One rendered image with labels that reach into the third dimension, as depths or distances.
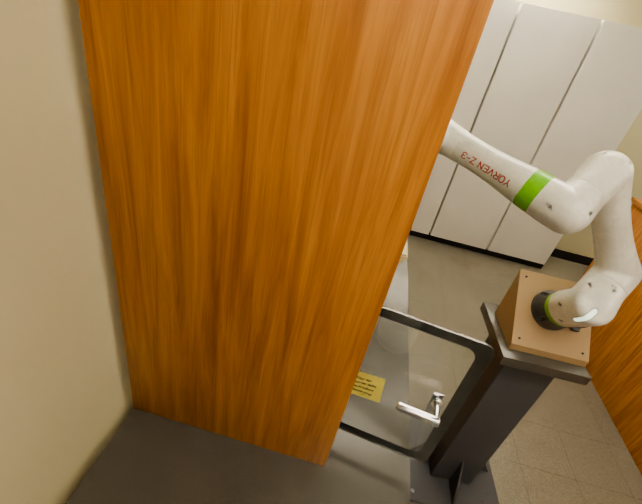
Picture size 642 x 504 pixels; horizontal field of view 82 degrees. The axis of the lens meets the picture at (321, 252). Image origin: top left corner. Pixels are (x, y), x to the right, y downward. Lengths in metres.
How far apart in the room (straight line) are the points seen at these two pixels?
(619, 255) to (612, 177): 0.31
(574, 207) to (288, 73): 0.83
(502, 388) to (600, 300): 0.54
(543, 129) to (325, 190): 3.51
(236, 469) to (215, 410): 0.14
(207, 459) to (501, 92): 3.49
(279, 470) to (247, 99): 0.80
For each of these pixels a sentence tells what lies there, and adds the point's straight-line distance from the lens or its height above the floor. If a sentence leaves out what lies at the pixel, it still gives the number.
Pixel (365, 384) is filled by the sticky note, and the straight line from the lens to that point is 0.88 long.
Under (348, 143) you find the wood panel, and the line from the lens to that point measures 0.51.
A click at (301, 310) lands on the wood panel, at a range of 0.66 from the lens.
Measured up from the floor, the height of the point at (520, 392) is 0.73.
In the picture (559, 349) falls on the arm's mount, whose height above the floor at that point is 0.98.
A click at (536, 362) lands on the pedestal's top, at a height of 0.94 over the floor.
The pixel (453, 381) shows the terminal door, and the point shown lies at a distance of 0.83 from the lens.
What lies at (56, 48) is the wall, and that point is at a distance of 0.66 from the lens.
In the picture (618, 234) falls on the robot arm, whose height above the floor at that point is 1.46.
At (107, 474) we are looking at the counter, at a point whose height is 0.94.
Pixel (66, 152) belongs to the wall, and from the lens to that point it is 0.68.
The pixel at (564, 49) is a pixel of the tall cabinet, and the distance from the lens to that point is 3.90.
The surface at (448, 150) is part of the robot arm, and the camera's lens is 1.23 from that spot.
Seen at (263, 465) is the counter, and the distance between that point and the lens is 1.01.
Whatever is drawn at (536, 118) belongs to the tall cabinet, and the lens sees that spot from 3.93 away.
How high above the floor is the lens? 1.83
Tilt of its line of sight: 32 degrees down
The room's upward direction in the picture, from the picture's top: 13 degrees clockwise
